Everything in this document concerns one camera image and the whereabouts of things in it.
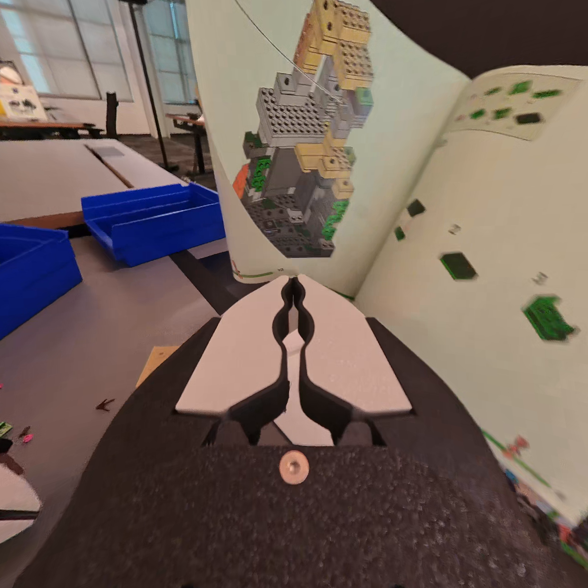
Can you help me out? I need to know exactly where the grey adjacent desk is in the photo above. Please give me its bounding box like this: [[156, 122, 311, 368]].
[[0, 138, 189, 228]]

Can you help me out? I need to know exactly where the green toy brick set box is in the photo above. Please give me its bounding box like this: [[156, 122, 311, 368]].
[[501, 464, 588, 570]]

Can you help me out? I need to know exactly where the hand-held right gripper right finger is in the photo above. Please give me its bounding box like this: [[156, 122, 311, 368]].
[[295, 275, 413, 444]]

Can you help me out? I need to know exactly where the black floor lamp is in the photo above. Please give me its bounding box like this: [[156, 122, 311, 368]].
[[120, 0, 170, 172]]

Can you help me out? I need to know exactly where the wooden far table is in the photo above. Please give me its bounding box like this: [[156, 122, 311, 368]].
[[165, 112, 205, 175]]

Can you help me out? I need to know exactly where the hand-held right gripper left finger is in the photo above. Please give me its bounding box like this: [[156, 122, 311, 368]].
[[175, 277, 293, 444]]

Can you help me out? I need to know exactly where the blue plastic storage bin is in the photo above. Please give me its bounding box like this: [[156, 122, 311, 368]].
[[81, 183, 227, 268], [0, 223, 83, 341]]

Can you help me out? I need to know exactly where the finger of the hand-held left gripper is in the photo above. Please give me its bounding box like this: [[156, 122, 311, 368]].
[[0, 516, 38, 545], [0, 464, 43, 513]]

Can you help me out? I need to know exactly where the brick building instruction booklet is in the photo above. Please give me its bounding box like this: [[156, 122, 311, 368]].
[[186, 0, 588, 524]]

